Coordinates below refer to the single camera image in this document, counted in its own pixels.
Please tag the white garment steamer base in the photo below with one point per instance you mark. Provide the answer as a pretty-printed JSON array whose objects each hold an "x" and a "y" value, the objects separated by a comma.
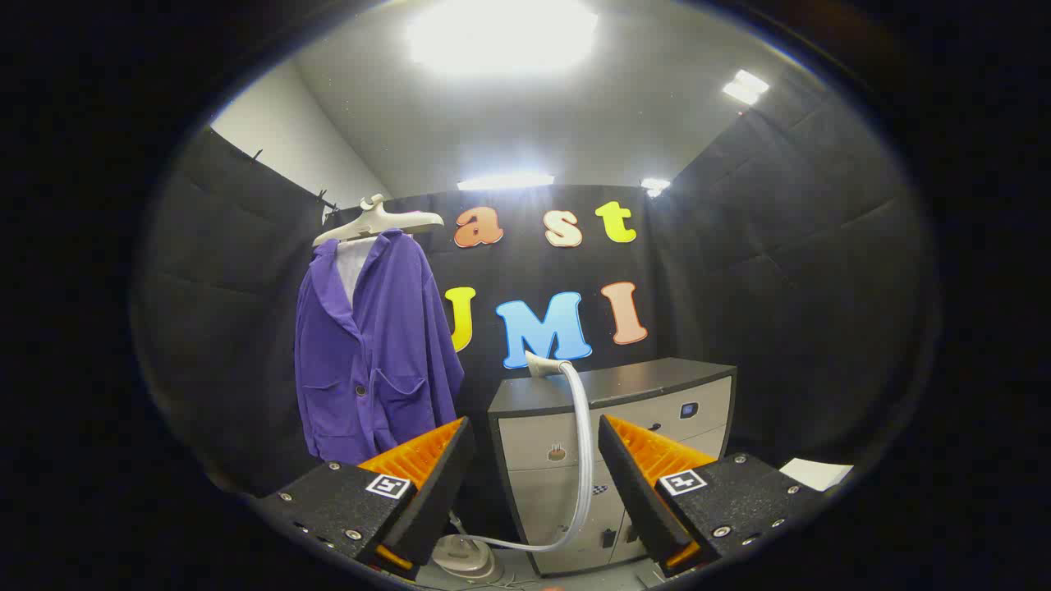
[{"x": 468, "y": 562}]

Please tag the long ceiling light strip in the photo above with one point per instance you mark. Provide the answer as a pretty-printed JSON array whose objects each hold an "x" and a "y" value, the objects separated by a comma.
[{"x": 505, "y": 180}]

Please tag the white paper sheet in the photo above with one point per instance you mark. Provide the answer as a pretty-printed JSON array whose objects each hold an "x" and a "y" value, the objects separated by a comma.
[{"x": 817, "y": 474}]

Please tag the large ceiling light panel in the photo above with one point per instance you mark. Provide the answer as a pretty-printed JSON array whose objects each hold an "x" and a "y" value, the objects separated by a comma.
[{"x": 501, "y": 37}]

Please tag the grey drawer cabinet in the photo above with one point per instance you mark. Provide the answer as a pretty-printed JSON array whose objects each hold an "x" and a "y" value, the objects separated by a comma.
[{"x": 649, "y": 402}]

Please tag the rectangular ceiling light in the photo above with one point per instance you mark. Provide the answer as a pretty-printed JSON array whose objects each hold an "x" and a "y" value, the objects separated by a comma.
[{"x": 745, "y": 86}]

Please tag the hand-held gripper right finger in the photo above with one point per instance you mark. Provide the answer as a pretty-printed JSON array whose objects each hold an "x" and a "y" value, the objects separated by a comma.
[{"x": 636, "y": 492}]

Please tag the small ceiling light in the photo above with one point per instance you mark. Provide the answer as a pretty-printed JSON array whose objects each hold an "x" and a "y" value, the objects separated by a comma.
[{"x": 655, "y": 185}]

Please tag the white garment steamer wand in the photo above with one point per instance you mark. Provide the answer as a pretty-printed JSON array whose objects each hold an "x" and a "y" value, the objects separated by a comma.
[{"x": 585, "y": 460}]

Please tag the black backdrop cloth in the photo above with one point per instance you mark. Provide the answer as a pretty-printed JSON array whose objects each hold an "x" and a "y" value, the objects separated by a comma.
[{"x": 764, "y": 271}]

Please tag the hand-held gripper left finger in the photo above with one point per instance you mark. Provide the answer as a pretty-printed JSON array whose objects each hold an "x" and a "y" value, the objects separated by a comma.
[{"x": 439, "y": 492}]

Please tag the white clothes hanger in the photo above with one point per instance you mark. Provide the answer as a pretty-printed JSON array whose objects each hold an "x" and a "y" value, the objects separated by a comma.
[{"x": 374, "y": 220}]

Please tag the white inner shirt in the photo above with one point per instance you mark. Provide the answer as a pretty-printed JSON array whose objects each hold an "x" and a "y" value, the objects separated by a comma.
[{"x": 353, "y": 267}]

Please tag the purple jacket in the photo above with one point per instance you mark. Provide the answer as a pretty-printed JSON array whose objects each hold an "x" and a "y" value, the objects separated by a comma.
[{"x": 386, "y": 361}]

